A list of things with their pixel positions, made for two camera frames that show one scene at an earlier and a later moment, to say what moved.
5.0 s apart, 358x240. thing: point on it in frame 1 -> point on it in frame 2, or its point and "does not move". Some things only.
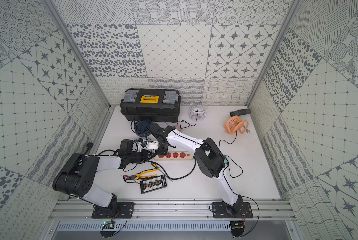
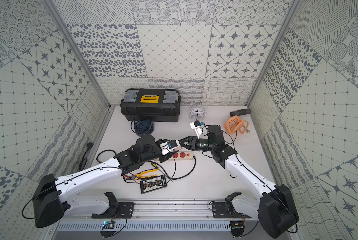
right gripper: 161,153 -> 187,139
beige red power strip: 176,155 does not move
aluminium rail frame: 172,210 does not move
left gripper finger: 149,156 -> 165,157
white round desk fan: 197,112 does not move
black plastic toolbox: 157,105 does not move
